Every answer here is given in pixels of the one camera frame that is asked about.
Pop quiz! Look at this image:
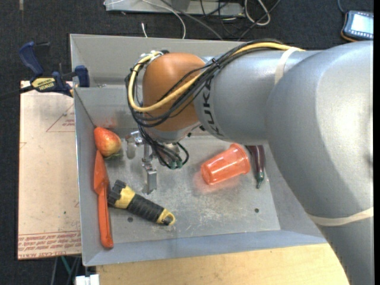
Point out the brown cardboard board red print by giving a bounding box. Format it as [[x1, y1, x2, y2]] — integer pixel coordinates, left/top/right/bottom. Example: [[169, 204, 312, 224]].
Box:
[[17, 80, 83, 261]]

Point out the yellow and black flashlight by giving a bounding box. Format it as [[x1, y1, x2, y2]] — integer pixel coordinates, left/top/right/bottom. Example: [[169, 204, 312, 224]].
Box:
[[107, 179, 176, 227]]

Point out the orange clear plastic cup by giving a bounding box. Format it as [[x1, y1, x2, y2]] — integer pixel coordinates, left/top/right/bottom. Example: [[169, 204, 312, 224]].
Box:
[[200, 142, 252, 186]]

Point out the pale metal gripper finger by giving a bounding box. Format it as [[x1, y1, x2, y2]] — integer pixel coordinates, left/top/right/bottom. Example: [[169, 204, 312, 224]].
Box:
[[124, 130, 144, 160], [141, 157, 158, 195]]

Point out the orange plastic toy shovel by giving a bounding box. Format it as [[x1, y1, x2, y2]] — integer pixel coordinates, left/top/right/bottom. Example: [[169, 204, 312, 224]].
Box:
[[93, 150, 115, 249]]

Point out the purple toy eggplant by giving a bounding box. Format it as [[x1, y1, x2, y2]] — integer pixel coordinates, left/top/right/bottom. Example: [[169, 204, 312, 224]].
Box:
[[246, 144, 266, 189]]

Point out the grey metal bin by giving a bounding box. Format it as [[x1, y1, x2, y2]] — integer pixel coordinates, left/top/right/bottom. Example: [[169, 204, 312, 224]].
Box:
[[69, 33, 328, 267]]

